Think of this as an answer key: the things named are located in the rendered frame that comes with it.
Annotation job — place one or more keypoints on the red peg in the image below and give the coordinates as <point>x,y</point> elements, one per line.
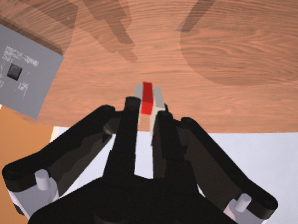
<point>147,99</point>

